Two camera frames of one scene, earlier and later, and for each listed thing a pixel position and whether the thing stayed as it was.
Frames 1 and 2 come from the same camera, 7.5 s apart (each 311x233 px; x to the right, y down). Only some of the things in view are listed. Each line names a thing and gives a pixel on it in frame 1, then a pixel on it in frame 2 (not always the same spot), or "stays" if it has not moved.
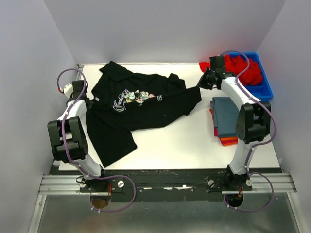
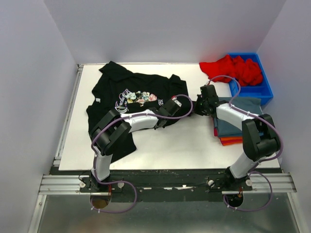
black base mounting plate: [165, 185] stays
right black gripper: [202, 83] to [197, 109]
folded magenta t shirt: [215, 131] stays
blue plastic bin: [264, 91] stays
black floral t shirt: [124, 101] stays
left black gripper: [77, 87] to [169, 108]
